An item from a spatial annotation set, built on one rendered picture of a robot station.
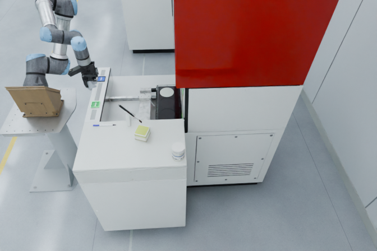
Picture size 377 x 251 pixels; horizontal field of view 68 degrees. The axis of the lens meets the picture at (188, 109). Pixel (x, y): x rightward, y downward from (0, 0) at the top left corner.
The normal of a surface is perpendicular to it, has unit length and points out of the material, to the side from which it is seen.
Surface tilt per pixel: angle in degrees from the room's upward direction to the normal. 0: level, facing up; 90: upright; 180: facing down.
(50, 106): 90
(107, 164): 0
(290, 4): 90
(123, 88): 0
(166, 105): 0
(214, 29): 90
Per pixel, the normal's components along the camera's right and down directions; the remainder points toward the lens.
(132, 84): 0.02, -0.69
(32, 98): 0.04, 0.73
